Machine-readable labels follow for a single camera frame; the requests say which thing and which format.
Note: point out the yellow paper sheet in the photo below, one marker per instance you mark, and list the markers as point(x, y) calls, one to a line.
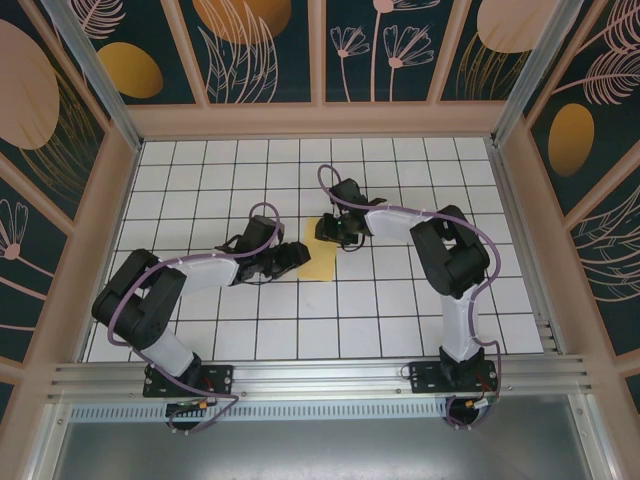
point(317, 260)

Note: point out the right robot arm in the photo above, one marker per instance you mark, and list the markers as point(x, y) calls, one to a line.
point(450, 260)

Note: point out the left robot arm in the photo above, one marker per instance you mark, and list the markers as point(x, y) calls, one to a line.
point(135, 300)

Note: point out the grey metal sheet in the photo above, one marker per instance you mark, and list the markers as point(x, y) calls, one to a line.
point(320, 450)

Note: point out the long aluminium mounting rail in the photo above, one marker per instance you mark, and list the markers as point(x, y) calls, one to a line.
point(320, 375)

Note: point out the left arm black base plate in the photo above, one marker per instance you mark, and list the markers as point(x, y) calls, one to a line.
point(220, 380)

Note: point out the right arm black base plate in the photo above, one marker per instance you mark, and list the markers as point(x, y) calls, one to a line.
point(425, 380)

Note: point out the aluminium side rail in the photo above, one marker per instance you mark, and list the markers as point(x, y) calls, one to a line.
point(524, 240)

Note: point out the aluminium frame post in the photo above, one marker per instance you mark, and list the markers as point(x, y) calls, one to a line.
point(97, 70)
point(534, 70)

